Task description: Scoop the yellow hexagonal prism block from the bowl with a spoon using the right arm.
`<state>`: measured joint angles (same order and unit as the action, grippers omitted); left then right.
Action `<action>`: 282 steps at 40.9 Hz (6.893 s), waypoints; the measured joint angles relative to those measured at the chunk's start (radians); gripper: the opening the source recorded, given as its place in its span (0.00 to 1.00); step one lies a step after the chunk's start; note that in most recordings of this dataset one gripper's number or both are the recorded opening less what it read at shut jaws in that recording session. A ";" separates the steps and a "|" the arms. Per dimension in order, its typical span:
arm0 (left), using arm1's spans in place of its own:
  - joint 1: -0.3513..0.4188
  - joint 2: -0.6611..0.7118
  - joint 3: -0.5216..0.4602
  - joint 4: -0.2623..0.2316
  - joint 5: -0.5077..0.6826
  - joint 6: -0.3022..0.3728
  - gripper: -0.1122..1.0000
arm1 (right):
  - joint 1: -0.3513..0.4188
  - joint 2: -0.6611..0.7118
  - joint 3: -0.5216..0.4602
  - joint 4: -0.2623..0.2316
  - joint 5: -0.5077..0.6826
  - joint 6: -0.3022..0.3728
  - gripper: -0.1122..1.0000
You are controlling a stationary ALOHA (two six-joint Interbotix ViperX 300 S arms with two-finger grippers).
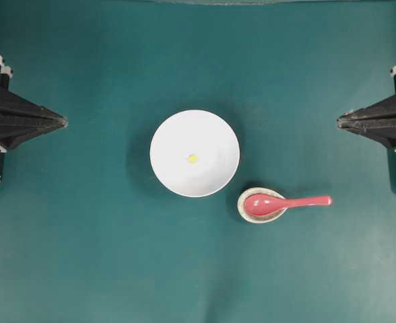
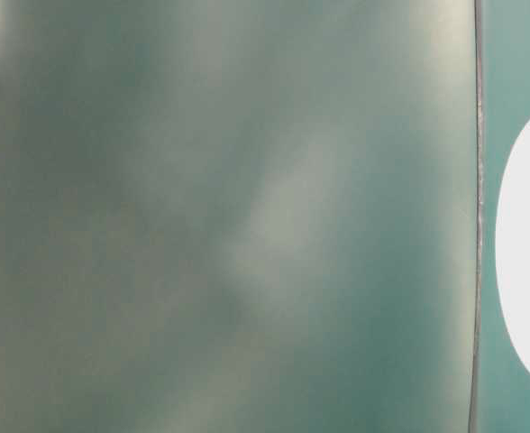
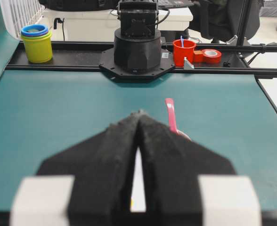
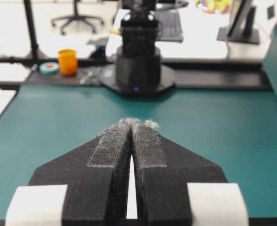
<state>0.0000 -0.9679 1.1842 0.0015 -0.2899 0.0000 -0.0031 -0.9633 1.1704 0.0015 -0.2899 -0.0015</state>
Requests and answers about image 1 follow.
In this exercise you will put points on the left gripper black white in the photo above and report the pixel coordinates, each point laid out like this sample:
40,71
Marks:
16,130

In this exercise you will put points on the speckled ceramic spoon rest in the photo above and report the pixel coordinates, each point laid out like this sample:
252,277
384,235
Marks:
258,219

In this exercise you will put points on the yellow hexagonal prism block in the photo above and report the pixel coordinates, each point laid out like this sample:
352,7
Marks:
192,158

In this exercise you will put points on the white round bowl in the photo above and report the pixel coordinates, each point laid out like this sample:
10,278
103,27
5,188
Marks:
198,132

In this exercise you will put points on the pink plastic spoon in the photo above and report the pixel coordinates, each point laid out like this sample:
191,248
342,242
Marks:
260,205

